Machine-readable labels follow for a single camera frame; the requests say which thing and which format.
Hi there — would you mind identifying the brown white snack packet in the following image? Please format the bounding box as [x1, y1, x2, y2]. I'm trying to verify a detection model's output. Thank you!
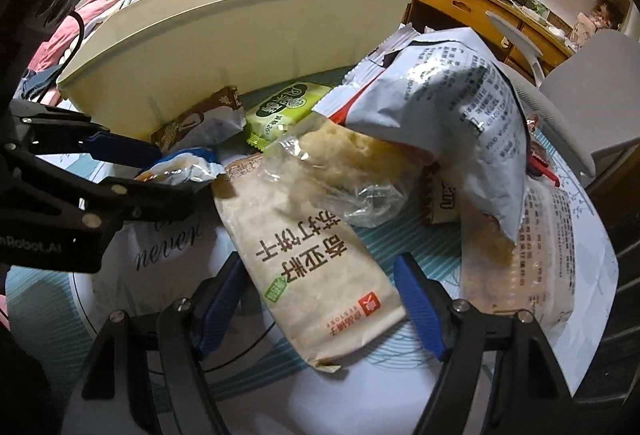
[150, 85, 246, 153]

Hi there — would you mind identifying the small brown snack packet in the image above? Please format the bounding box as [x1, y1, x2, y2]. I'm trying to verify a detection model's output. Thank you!
[422, 165, 476, 226]

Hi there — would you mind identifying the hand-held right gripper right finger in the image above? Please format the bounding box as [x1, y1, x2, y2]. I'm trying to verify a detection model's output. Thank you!
[392, 252, 576, 435]

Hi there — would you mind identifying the green snack packet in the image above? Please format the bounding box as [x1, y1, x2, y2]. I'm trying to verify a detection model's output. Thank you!
[244, 81, 333, 151]

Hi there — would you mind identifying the pale printed cracker packet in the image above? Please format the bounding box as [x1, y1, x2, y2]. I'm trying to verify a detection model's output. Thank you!
[460, 180, 576, 331]

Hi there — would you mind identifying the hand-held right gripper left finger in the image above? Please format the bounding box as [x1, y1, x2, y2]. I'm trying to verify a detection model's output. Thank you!
[75, 252, 251, 435]

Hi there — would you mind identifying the small doll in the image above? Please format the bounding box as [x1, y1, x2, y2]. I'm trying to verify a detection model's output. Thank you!
[570, 0, 626, 51]

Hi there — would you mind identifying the white striped snack packet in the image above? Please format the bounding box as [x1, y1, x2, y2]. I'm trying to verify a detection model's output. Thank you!
[345, 28, 423, 81]

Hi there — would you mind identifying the grey office chair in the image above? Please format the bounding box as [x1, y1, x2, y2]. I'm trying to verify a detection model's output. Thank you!
[485, 10, 640, 188]

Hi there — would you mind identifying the black cable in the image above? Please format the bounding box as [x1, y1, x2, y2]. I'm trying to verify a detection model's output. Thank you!
[62, 10, 87, 66]

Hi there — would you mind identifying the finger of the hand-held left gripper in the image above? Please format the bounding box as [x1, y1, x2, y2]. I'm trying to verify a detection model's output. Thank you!
[7, 99, 163, 168]
[0, 150, 221, 236]

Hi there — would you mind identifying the cream plastic storage box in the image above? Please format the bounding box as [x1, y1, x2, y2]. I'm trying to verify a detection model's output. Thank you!
[56, 0, 415, 143]

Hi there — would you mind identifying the clear crumpled wrapper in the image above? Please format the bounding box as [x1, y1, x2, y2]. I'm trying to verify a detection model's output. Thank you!
[345, 180, 411, 228]

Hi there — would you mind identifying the beige cracker packet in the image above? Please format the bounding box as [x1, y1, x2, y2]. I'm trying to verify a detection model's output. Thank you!
[212, 112, 408, 373]

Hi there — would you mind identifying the large grey white snack bag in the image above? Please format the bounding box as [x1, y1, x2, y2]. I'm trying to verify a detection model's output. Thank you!
[345, 26, 531, 243]

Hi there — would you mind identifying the pink blanket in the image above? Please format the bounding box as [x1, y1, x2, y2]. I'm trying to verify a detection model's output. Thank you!
[30, 0, 141, 76]

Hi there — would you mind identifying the blue white snack packet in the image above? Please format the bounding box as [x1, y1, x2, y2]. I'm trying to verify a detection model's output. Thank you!
[135, 148, 227, 188]

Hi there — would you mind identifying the white script-print bag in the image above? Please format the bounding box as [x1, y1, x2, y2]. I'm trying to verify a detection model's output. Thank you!
[92, 215, 241, 316]

